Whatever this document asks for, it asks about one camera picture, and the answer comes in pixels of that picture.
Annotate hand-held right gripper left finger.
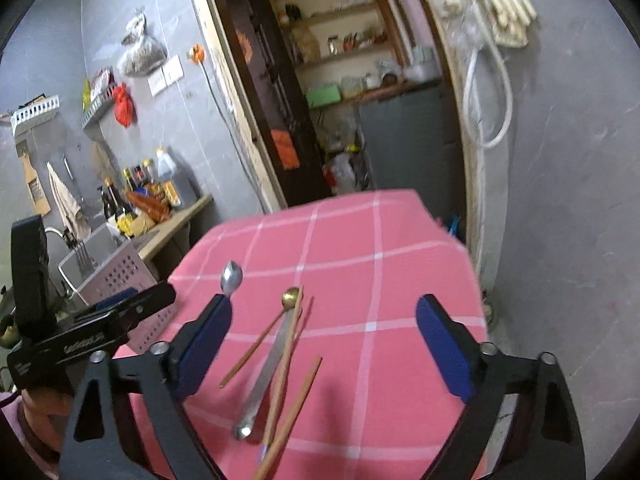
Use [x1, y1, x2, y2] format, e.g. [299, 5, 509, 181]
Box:
[59, 294, 234, 480]

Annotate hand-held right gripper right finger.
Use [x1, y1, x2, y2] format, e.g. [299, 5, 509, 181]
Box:
[416, 294, 586, 480]

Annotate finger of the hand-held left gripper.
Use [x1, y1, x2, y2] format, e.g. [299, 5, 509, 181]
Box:
[87, 281, 177, 333]
[75, 286, 140, 318]

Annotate white perforated utensil basket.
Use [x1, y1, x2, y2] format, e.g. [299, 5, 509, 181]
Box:
[57, 235, 173, 356]

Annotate steel fork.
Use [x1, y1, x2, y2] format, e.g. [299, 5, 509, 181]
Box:
[74, 241, 97, 273]

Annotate oval steel spoon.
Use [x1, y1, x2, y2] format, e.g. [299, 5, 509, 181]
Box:
[220, 260, 244, 298]

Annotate plain wooden chopstick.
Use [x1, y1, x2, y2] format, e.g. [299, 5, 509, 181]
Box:
[254, 356, 323, 480]

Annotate person's left forearm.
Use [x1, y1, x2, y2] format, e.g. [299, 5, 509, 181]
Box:
[0, 395, 61, 480]

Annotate person's left hand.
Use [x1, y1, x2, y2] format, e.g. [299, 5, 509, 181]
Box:
[21, 387, 76, 425]

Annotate steel faucet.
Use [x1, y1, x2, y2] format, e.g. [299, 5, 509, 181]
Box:
[44, 226, 76, 261]

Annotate beige hanging towel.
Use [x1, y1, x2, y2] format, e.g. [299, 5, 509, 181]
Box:
[46, 161, 92, 241]

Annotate beige kitchen counter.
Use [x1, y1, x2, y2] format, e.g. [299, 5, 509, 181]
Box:
[135, 195, 213, 261]

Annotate wooden grater board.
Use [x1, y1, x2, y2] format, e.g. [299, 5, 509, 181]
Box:
[15, 140, 52, 217]

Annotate dark soy sauce bottle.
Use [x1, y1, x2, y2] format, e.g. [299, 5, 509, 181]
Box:
[104, 178, 132, 221]

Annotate pink checked tablecloth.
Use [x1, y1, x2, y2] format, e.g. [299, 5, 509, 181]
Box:
[112, 189, 491, 480]

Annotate orange snack bag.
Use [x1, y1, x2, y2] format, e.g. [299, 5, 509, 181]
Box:
[125, 190, 172, 223]

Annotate hanging brown brush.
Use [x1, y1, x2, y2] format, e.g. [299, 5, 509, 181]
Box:
[92, 141, 113, 171]

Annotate red plastic bag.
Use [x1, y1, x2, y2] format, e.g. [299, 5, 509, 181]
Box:
[112, 82, 137, 127]

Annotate grey cabinet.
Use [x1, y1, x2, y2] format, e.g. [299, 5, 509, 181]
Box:
[357, 80, 468, 241]

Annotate white plastic jug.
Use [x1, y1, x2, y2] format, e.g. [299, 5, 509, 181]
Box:
[325, 152, 358, 196]

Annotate red snack packet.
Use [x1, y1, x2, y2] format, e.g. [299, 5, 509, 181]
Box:
[91, 67, 116, 98]

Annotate clear bag of dried goods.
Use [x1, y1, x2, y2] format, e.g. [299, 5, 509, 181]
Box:
[116, 8, 168, 78]

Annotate dark wooden door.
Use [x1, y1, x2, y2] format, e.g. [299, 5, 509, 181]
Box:
[222, 0, 333, 208]

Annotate green box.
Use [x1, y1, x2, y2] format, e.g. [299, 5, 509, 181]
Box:
[306, 85, 343, 109]

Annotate metal bowl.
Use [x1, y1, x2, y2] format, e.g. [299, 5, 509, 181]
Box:
[402, 60, 441, 83]

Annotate brown paper bag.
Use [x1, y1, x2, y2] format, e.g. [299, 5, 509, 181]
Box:
[292, 27, 321, 61]

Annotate wooden shelf unit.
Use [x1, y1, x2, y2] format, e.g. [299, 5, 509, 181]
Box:
[265, 0, 408, 111]

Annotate cream rubber gloves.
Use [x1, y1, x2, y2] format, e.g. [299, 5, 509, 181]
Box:
[455, 0, 538, 48]

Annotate white wall rack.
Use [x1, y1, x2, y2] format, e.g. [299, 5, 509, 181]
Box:
[10, 94, 61, 128]

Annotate grey wall shelf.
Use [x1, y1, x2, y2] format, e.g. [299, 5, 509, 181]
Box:
[81, 95, 118, 128]

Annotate grey power cable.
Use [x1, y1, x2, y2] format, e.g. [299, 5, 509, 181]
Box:
[200, 62, 266, 211]

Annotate white hose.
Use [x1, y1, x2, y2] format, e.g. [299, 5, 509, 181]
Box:
[462, 0, 513, 149]

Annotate worn wooden door frame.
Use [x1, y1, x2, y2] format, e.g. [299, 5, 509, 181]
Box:
[182, 0, 511, 291]

